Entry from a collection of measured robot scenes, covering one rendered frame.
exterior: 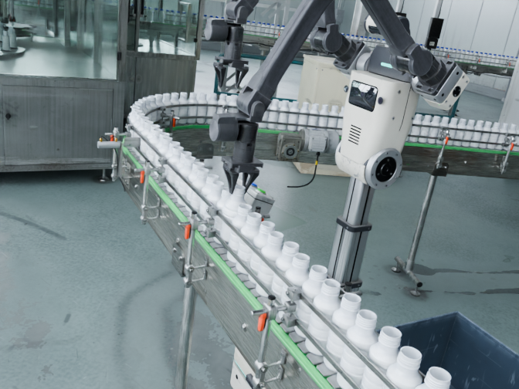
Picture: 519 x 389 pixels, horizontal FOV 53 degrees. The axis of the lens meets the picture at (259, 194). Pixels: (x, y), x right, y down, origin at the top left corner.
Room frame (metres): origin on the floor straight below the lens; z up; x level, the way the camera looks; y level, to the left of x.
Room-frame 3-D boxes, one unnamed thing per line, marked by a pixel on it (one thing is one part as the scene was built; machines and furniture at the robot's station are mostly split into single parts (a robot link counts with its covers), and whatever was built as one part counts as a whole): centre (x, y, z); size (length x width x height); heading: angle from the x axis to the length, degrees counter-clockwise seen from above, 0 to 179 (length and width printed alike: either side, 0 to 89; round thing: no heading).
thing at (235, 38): (1.81, 0.16, 1.57); 0.07 x 0.06 x 0.07; 122
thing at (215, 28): (1.79, 0.19, 1.60); 0.12 x 0.09 x 0.12; 122
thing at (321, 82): (5.74, -0.86, 0.59); 1.10 x 0.62 x 1.18; 103
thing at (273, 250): (1.15, -0.05, 1.08); 0.06 x 0.06 x 0.17
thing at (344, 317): (0.91, -0.21, 1.08); 0.06 x 0.06 x 0.17
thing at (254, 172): (1.37, 0.05, 1.22); 0.07 x 0.07 x 0.09; 31
